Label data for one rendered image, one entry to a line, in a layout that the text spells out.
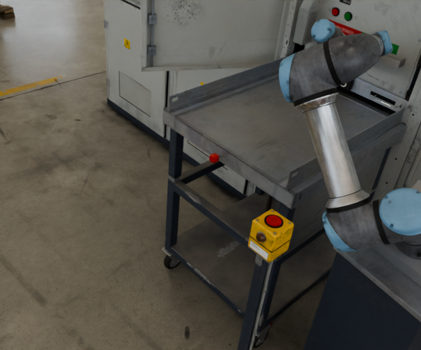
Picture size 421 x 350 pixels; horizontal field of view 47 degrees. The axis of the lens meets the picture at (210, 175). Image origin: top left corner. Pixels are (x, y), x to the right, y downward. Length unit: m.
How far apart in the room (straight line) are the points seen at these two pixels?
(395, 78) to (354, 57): 0.77
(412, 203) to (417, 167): 0.75
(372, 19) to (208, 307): 1.35
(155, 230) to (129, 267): 0.28
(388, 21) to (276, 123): 0.56
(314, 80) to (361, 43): 0.14
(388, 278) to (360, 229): 0.22
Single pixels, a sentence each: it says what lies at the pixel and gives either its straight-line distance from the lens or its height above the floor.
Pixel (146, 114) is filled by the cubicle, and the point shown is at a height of 0.15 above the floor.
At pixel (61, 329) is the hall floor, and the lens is 2.15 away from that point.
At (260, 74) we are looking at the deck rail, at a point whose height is 0.87.
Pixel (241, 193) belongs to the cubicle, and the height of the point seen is 0.05.
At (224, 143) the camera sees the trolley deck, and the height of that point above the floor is 0.85.
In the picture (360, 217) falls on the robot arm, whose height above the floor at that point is 0.95.
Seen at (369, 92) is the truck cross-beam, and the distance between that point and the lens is 2.06.
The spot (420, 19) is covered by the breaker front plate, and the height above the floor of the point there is 1.22.
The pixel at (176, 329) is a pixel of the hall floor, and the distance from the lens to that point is 2.12.
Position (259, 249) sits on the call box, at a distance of 1.29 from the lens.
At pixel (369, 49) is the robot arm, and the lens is 1.29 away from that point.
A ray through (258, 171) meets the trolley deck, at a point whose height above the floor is 0.85.
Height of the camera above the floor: 1.73
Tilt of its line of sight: 37 degrees down
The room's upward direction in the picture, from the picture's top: 6 degrees clockwise
